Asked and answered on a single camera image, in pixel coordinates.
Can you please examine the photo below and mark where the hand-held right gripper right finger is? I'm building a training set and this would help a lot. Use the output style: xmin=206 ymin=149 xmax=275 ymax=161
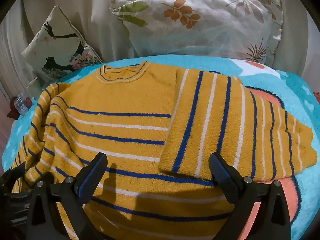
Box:
xmin=209 ymin=152 xmax=292 ymax=240

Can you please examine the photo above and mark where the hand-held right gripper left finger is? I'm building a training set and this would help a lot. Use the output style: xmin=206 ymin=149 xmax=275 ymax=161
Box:
xmin=26 ymin=152 xmax=108 ymax=240

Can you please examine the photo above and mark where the white bird print cushion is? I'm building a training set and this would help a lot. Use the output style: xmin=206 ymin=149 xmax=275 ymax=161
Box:
xmin=21 ymin=5 xmax=105 ymax=83

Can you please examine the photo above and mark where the white cup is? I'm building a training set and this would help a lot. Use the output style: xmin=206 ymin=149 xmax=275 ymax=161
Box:
xmin=26 ymin=77 xmax=42 ymax=100

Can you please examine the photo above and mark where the turquoise printed fleece blanket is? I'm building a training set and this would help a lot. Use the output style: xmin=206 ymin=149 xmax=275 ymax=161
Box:
xmin=2 ymin=54 xmax=320 ymax=240

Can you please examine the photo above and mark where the white leaf print pillow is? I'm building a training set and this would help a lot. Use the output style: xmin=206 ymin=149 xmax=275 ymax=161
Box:
xmin=109 ymin=0 xmax=285 ymax=67

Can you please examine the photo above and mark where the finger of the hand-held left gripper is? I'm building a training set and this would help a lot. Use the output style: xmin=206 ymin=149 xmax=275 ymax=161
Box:
xmin=3 ymin=162 xmax=27 ymax=193

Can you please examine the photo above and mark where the red object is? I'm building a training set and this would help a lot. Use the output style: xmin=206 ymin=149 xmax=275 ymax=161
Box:
xmin=6 ymin=97 xmax=33 ymax=119

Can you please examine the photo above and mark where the yellow striped knit sweater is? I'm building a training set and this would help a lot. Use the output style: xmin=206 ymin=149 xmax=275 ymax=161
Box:
xmin=10 ymin=61 xmax=314 ymax=240

